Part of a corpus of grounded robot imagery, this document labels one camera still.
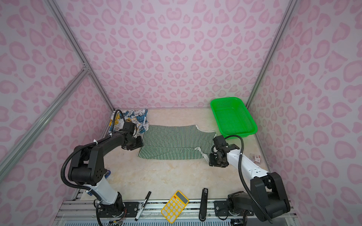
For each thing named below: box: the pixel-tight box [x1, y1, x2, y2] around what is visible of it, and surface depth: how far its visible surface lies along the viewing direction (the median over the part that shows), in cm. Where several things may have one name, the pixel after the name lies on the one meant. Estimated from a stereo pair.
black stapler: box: [198, 187, 208, 222], surface depth 73 cm
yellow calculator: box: [161, 189, 190, 224], surface depth 75 cm
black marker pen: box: [134, 191, 152, 222], surface depth 75 cm
